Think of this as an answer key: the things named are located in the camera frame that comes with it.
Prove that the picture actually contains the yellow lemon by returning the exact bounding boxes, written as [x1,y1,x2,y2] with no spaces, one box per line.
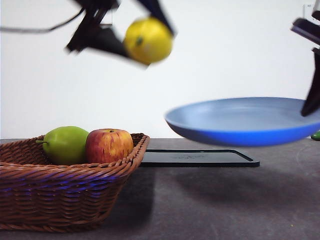
[123,16,174,65]

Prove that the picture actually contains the blue round plate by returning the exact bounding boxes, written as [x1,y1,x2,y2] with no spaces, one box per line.
[164,96,320,148]

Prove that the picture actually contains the brown woven wicker basket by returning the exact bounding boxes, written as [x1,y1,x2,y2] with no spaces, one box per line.
[0,133,151,233]

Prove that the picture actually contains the red yellow apple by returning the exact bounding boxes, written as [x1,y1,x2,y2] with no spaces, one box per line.
[85,128,134,165]

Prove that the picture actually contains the green apple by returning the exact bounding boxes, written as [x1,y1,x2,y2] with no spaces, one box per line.
[36,125,90,166]

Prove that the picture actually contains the black rectangular tray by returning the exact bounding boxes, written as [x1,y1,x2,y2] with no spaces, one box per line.
[141,149,260,168]

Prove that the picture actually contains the black cable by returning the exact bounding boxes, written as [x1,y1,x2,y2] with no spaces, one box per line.
[0,7,86,34]

